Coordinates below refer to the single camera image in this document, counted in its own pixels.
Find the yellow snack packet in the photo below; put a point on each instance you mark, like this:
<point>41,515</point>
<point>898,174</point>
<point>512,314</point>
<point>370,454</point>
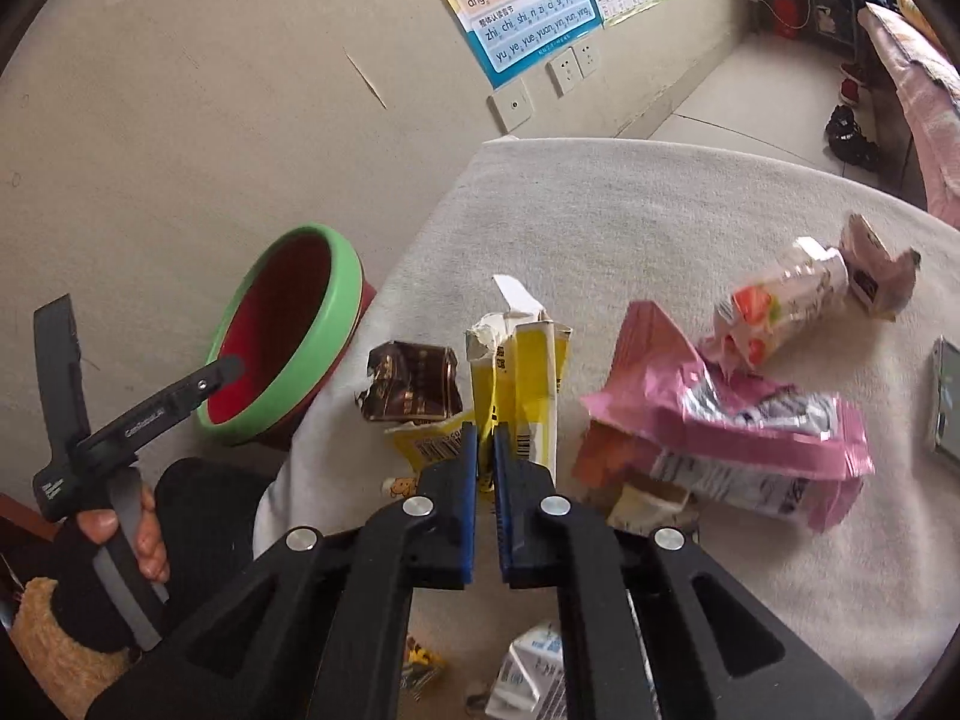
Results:
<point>427,446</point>

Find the yellow torn carton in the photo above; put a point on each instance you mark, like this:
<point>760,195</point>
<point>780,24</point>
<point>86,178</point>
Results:
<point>525,382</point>

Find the dark brown foil wrapper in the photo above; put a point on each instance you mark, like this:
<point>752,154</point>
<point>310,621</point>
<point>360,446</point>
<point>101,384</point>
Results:
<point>412,382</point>

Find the white wall socket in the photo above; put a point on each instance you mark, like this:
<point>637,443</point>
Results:
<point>586,60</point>
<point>562,76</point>

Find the pink plastic packet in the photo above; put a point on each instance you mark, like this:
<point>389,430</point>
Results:
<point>750,420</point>

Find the smartphone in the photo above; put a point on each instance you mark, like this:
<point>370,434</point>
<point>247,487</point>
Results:
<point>947,405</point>

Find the beige crumpled drink carton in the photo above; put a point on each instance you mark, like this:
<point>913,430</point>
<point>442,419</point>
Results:
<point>877,270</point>

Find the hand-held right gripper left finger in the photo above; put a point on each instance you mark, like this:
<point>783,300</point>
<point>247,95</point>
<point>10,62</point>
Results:
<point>469,502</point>

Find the small colourful candy wrapper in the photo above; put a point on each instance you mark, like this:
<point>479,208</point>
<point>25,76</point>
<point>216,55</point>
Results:
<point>420,664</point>

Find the white round-hole wall plate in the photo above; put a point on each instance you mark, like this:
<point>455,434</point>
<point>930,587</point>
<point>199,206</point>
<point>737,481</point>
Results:
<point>511,109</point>

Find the person's left hand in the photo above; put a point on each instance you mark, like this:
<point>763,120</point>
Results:
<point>150,532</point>

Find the white and blue milk carton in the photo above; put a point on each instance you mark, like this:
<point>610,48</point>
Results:
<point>529,671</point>

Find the pair of black shoes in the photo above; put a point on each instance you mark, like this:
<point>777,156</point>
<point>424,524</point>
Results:
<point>851,139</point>

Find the small beige wrapper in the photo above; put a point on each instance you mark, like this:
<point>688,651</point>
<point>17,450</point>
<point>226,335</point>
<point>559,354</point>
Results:
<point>645,506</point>

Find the person's left forearm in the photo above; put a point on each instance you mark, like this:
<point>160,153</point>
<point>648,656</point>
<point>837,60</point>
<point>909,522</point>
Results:
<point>60,637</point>

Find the red bin with green rim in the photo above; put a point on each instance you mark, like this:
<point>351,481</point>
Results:
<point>281,330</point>

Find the brown wooden furniture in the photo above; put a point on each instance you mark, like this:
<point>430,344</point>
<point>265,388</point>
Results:
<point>22,517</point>

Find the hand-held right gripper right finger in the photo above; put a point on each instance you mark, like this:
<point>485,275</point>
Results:
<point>504,510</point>

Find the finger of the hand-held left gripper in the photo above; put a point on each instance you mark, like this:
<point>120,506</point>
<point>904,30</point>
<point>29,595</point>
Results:
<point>56,367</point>
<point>202,386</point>

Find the red bucket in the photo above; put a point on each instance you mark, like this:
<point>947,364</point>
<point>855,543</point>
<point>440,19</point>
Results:
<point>789,15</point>

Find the blue letter wall poster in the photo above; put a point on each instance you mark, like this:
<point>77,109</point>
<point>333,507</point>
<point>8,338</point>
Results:
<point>510,0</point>

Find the red shoe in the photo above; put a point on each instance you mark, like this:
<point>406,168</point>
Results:
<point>851,86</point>

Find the white strawberry snack packet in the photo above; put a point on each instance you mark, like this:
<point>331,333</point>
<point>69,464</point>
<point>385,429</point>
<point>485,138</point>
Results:
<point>772,307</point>

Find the pink bed blanket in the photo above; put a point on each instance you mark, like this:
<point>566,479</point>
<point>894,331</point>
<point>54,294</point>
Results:
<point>919,90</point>

